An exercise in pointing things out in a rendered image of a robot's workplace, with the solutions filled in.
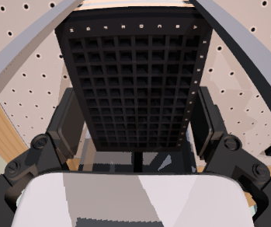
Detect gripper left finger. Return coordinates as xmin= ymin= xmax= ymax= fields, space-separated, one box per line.
xmin=0 ymin=88 xmax=85 ymax=227

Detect black well plate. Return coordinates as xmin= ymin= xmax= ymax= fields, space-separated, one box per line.
xmin=54 ymin=6 xmax=213 ymax=152

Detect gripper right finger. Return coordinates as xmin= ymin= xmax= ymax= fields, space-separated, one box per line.
xmin=189 ymin=86 xmax=271 ymax=227

